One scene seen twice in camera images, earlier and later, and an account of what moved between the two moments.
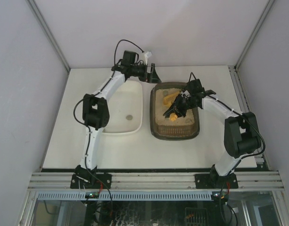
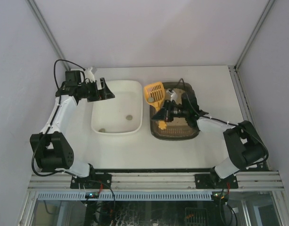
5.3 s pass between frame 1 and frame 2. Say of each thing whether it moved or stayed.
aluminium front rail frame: stayed
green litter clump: stayed
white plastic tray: stayed
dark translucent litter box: stayed
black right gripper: moved
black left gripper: moved
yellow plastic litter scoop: moved
